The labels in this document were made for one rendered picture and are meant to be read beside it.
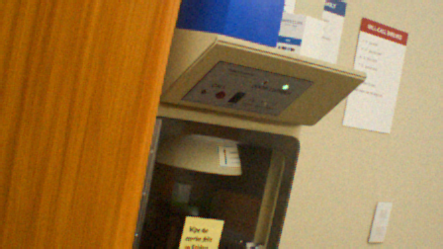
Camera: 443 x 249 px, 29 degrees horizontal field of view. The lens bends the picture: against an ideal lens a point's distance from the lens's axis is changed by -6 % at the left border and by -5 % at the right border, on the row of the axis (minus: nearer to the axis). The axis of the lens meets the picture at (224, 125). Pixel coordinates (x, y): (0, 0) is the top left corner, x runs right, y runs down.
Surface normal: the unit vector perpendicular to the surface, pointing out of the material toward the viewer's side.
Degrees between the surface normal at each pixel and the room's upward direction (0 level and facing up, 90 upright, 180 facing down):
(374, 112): 90
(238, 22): 90
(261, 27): 90
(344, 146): 90
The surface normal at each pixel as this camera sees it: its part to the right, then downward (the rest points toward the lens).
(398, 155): 0.67, 0.18
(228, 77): 0.33, 0.81
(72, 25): -0.71, -0.11
